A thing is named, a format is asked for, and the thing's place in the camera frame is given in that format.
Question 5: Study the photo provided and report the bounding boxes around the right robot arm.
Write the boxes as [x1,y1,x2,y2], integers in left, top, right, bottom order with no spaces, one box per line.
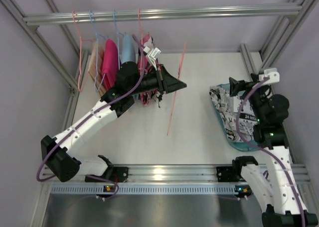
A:
[229,71,319,227]

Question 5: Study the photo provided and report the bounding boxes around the blue hanger of magenta trousers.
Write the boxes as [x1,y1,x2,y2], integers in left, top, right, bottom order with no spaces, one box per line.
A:
[89,10,107,93]

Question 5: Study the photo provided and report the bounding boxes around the magenta trousers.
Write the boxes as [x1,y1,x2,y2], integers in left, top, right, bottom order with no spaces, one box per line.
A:
[102,39,119,91]

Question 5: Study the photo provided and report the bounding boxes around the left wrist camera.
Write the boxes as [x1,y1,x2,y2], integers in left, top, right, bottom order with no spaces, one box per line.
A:
[143,46,161,69]

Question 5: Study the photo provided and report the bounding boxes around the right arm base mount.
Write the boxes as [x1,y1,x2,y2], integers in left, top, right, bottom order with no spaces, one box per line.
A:
[216,166,245,183]

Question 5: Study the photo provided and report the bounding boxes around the light blue trousers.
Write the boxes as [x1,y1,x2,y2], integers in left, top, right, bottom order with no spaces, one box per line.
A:
[122,33,136,64]

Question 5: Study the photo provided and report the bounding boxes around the pink hanger of camouflage trousers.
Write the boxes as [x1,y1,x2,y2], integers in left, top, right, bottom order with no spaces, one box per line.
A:
[138,8,148,74]

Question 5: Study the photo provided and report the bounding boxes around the pink camouflage trousers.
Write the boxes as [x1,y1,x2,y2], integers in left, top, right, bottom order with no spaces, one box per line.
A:
[138,32,162,106]

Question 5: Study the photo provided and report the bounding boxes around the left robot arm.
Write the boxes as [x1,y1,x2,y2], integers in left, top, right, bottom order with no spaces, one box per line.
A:
[41,61,187,182]

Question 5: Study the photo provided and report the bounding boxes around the grey slotted cable duct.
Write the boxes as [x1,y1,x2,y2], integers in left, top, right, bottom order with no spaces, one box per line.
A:
[51,184,241,195]

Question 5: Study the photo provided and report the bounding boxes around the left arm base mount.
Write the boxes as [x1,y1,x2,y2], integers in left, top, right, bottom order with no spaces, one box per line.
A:
[85,166,129,183]

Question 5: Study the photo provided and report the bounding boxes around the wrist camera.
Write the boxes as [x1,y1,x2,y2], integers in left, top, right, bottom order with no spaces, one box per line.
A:
[258,68,280,86]
[143,46,161,69]

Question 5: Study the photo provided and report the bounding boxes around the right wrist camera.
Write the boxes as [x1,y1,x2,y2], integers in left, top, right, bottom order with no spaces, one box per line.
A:
[258,68,280,86]

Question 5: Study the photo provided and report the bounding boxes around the peach striped trousers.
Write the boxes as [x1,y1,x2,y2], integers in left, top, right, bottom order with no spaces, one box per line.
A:
[88,41,106,97]

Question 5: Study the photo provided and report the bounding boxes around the newspaper print trousers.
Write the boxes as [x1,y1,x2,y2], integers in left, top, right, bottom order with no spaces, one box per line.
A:
[208,83,260,143]

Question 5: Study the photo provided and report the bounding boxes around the aluminium hanging rail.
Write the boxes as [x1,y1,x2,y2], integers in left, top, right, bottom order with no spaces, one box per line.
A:
[23,3,303,26]

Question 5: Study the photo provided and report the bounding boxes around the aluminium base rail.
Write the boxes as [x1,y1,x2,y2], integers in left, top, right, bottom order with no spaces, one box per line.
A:
[41,163,311,188]

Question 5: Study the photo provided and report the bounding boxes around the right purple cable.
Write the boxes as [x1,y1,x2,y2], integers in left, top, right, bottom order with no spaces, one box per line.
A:
[235,77,306,227]

